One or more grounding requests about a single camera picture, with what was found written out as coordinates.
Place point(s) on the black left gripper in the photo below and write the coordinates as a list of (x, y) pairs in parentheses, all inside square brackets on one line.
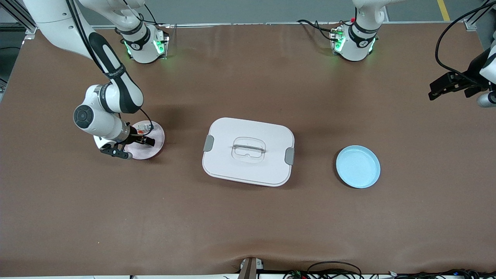
[(466, 80)]

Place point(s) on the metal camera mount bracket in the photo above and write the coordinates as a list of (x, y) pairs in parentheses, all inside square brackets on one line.
[(250, 269)]

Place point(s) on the white lidded box grey latches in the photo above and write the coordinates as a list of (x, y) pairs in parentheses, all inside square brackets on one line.
[(248, 166)]

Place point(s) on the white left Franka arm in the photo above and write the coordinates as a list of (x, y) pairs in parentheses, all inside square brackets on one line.
[(354, 42)]

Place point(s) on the pink round plate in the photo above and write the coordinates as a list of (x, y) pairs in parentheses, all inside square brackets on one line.
[(147, 152)]

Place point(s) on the small white red toy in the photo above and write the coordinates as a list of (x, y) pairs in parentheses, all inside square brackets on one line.
[(144, 126)]

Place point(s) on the light blue round plate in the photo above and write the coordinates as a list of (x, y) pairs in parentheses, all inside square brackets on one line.
[(358, 167)]

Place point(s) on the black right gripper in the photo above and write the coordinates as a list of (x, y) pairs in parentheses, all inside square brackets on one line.
[(134, 136)]

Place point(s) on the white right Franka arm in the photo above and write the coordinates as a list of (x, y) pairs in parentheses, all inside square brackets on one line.
[(97, 120)]

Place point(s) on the aluminium frame profile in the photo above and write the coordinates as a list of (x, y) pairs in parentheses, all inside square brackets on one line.
[(21, 17)]

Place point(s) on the brown table cover mat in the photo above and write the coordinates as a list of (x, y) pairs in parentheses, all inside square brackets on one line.
[(248, 224)]

